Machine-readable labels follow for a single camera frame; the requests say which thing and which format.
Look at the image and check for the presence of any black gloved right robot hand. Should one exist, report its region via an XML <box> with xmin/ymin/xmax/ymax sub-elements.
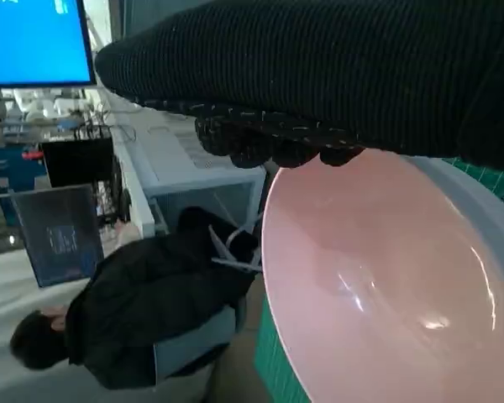
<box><xmin>94</xmin><ymin>0</ymin><xmax>504</xmax><ymax>175</ymax></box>

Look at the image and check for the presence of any pink bowl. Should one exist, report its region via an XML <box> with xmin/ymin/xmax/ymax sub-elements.
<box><xmin>261</xmin><ymin>149</ymin><xmax>504</xmax><ymax>403</ymax></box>

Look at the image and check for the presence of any white mesh front cabinet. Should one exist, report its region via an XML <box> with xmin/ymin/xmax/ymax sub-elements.
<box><xmin>108</xmin><ymin>111</ymin><xmax>267</xmax><ymax>237</ymax></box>

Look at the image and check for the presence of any black computer case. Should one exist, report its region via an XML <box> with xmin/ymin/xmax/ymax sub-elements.
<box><xmin>39</xmin><ymin>137</ymin><xmax>115</xmax><ymax>189</ymax></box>

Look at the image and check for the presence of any seated person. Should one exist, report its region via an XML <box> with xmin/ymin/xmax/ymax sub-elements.
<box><xmin>10</xmin><ymin>205</ymin><xmax>265</xmax><ymax>392</ymax></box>

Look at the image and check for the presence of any green cutting mat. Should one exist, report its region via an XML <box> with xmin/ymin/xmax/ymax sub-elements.
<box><xmin>254</xmin><ymin>155</ymin><xmax>504</xmax><ymax>403</ymax></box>

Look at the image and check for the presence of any blue screen monitor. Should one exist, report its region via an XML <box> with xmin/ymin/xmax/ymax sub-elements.
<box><xmin>0</xmin><ymin>0</ymin><xmax>97</xmax><ymax>90</ymax></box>

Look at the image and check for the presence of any dark screen laptop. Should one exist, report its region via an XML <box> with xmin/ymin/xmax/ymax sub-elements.
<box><xmin>10</xmin><ymin>183</ymin><xmax>105</xmax><ymax>289</ymax></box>

